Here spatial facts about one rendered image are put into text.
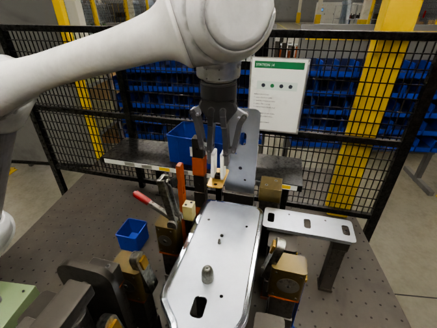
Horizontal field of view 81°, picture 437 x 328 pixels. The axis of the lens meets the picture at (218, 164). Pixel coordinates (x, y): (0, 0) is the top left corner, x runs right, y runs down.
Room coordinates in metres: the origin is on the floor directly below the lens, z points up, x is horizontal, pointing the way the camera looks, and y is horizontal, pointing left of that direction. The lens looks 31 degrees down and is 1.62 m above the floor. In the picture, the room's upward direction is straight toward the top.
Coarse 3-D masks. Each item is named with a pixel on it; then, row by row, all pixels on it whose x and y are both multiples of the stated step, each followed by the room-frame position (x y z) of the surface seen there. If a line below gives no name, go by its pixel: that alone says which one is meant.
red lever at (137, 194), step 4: (136, 192) 0.60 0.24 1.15; (136, 196) 0.60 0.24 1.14; (140, 196) 0.60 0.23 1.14; (144, 196) 0.60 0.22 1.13; (140, 200) 0.59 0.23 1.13; (144, 200) 0.59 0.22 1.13; (148, 200) 0.60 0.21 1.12; (148, 204) 0.59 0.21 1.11; (152, 204) 0.59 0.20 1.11; (156, 204) 0.60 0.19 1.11; (152, 208) 0.59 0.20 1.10; (156, 208) 0.59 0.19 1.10; (160, 208) 0.59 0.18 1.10; (160, 212) 0.58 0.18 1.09; (164, 212) 0.58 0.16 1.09; (164, 216) 0.58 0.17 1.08; (176, 220) 0.57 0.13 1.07
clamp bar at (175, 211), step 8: (160, 176) 0.59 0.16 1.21; (168, 176) 0.60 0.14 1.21; (160, 184) 0.57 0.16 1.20; (168, 184) 0.58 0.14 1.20; (176, 184) 0.58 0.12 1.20; (160, 192) 0.57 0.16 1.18; (168, 192) 0.59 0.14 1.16; (168, 200) 0.56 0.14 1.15; (168, 208) 0.56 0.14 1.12; (176, 208) 0.59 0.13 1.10; (168, 216) 0.56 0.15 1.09; (176, 216) 0.59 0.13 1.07
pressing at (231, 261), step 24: (216, 216) 0.66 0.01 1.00; (240, 216) 0.66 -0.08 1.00; (192, 240) 0.55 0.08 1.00; (216, 240) 0.55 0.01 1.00; (240, 240) 0.55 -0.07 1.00; (192, 264) 0.47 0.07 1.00; (216, 264) 0.47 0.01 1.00; (240, 264) 0.47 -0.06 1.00; (168, 288) 0.39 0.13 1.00; (192, 288) 0.39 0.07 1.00; (216, 288) 0.39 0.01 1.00; (240, 288) 0.39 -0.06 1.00; (168, 312) 0.33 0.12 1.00; (216, 312) 0.33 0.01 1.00; (240, 312) 0.33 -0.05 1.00
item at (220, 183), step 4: (216, 172) 0.54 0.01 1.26; (216, 176) 0.53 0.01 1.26; (224, 176) 0.54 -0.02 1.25; (212, 180) 0.52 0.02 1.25; (216, 180) 0.52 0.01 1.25; (220, 180) 0.52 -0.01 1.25; (224, 180) 0.52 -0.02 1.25; (208, 184) 0.50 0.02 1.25; (212, 184) 0.50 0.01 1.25; (220, 184) 0.50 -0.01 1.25; (220, 188) 0.49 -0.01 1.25
